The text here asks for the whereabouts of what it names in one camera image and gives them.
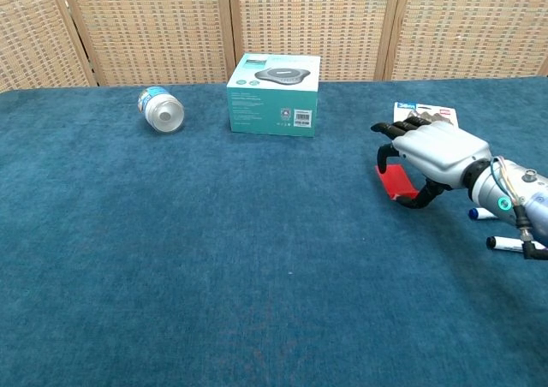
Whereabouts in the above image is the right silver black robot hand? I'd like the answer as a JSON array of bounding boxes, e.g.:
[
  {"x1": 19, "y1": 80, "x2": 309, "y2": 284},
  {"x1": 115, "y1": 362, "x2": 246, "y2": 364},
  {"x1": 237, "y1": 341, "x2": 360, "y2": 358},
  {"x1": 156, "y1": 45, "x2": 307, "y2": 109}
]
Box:
[{"x1": 370, "y1": 118, "x2": 492, "y2": 210}]

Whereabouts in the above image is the red translucent plastic piece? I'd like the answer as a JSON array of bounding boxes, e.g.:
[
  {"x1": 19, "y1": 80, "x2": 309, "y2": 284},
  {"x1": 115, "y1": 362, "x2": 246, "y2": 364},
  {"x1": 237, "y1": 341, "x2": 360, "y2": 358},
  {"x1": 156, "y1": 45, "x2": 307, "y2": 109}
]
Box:
[{"x1": 375, "y1": 162, "x2": 420, "y2": 201}]

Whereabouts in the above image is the blister pack with metal parts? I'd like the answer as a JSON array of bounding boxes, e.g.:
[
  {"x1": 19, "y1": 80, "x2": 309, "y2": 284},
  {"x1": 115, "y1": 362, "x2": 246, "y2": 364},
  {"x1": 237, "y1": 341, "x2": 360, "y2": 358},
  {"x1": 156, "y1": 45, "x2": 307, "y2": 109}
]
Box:
[{"x1": 392, "y1": 101, "x2": 461, "y2": 128}]

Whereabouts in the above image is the blue capped white marker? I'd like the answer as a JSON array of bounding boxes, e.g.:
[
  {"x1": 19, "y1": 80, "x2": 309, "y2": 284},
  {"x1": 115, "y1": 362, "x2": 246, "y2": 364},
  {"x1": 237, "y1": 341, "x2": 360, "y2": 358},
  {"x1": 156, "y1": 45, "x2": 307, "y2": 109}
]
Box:
[{"x1": 468, "y1": 206, "x2": 499, "y2": 221}]

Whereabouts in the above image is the black capped white marker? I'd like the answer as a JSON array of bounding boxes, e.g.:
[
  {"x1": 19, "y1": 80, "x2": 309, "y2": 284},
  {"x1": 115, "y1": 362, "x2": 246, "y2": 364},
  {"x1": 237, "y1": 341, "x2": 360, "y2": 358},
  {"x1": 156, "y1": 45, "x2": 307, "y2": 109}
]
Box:
[{"x1": 485, "y1": 235, "x2": 525, "y2": 253}]

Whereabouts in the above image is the teal speakerphone box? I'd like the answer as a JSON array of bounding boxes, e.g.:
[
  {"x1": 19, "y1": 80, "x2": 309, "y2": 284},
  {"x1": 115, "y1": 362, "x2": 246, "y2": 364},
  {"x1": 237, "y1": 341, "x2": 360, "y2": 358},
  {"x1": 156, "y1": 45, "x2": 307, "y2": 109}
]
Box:
[{"x1": 225, "y1": 53, "x2": 322, "y2": 138}]

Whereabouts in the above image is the woven folding screen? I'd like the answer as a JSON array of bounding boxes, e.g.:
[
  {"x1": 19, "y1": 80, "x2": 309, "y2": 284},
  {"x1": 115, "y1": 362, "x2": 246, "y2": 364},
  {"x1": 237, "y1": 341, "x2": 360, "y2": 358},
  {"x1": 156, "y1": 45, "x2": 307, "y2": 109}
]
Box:
[{"x1": 0, "y1": 0, "x2": 548, "y2": 93}]

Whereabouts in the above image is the blue table cloth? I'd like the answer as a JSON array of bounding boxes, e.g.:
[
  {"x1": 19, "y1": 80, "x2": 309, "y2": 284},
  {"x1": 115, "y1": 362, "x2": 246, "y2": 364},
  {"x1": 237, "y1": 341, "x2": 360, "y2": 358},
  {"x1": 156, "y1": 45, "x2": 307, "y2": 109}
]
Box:
[{"x1": 0, "y1": 76, "x2": 548, "y2": 387}]

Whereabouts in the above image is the clear plastic jar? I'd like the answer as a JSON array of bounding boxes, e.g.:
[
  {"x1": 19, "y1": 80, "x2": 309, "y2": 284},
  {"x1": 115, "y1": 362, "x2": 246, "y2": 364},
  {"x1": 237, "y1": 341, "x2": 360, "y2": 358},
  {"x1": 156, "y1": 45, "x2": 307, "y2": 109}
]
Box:
[{"x1": 137, "y1": 86, "x2": 186, "y2": 134}]

